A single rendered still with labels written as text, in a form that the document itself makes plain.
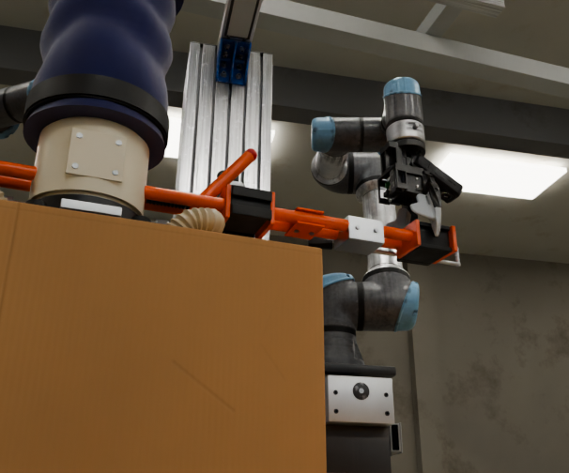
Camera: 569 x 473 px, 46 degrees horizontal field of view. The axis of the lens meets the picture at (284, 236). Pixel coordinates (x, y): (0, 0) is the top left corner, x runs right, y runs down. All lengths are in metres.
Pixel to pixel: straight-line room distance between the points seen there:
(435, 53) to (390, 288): 2.44
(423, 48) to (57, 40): 2.89
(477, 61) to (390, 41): 0.53
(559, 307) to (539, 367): 0.89
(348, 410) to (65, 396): 0.69
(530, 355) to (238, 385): 8.03
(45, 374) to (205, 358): 0.18
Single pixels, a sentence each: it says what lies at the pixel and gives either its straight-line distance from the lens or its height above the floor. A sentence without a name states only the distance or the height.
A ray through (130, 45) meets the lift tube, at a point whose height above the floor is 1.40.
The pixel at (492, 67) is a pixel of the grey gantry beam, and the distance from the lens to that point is 4.02.
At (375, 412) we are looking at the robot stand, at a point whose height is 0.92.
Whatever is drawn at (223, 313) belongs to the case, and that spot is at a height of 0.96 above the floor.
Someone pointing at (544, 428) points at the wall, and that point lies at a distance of 8.63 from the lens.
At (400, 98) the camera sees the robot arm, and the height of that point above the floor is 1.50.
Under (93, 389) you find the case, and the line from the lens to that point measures 0.78.
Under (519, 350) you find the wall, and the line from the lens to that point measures 8.70.
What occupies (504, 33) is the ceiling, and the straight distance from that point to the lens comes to 5.20.
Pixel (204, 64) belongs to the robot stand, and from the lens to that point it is 2.01.
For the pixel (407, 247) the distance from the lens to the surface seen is 1.22.
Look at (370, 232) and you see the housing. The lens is 1.17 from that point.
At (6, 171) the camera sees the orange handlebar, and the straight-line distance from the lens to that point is 1.05.
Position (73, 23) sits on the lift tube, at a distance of 1.14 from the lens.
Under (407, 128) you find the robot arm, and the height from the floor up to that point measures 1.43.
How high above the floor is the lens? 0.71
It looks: 24 degrees up
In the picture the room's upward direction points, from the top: straight up
